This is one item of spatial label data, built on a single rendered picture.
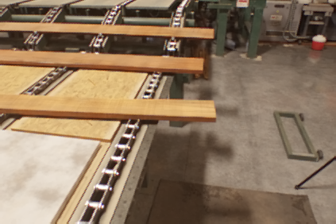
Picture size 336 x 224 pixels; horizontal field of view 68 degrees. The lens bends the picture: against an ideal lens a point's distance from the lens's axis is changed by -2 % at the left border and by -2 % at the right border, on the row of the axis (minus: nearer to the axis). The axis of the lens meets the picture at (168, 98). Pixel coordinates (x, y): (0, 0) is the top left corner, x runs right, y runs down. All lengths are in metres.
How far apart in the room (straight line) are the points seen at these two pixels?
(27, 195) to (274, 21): 4.99
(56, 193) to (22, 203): 0.10
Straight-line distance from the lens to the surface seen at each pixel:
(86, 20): 2.74
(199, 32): 2.12
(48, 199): 0.89
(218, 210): 1.85
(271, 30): 5.37
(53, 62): 1.82
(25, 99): 1.39
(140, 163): 0.94
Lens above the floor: 1.47
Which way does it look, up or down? 29 degrees down
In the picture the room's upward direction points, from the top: straight up
